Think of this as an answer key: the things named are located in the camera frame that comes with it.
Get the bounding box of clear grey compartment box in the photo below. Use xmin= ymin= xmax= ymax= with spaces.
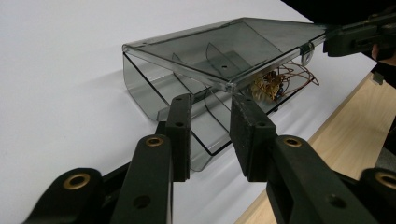
xmin=121 ymin=17 xmax=328 ymax=173

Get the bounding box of gold wire jewellery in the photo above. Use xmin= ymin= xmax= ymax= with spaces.
xmin=250 ymin=60 xmax=320 ymax=104

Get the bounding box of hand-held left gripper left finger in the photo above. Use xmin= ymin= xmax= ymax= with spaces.
xmin=155 ymin=92 xmax=192 ymax=183

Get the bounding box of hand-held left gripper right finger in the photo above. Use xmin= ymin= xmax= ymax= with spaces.
xmin=229 ymin=93 xmax=278 ymax=183

